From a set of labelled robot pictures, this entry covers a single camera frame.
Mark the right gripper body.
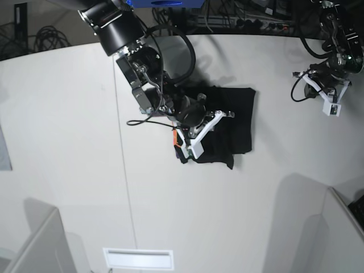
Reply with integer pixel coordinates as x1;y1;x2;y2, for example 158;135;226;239
172;93;207;128

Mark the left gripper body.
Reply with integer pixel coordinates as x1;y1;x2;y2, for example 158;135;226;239
308;61;351;94

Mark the black T-shirt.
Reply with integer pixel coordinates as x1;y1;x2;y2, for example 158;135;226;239
181;86;256;169

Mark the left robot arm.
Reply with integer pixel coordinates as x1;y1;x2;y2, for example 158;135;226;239
290;1;363;117

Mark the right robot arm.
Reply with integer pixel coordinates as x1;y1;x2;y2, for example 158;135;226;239
56;1;234;159

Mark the black keyboard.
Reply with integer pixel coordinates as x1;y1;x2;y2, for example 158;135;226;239
348;196;364;229

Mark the blue box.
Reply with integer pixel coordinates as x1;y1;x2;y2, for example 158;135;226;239
125;0;205;8

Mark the white partition panel right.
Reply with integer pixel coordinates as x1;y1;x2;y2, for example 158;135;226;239
320;188;363;272

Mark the white partition panel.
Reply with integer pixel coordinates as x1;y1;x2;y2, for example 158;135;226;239
320;188;363;272
1;207;77;272

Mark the white partition panel left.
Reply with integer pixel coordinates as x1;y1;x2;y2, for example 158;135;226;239
1;207;77;272

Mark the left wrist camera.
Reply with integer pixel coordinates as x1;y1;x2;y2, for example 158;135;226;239
322;101;341;117

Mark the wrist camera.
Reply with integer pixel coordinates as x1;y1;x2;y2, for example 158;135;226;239
322;101;341;117
181;142;204;159

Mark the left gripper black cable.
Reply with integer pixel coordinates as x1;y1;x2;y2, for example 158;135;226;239
289;75;319;103

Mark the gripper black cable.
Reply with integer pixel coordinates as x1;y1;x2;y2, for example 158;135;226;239
289;75;319;103
126;112;176;129

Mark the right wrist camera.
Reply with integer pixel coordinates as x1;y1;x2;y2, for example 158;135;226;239
181;142;204;159

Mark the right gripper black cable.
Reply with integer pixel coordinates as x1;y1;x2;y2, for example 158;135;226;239
126;112;176;129

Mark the coiled black cable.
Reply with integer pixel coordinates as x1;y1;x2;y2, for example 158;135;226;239
33;25;72;53

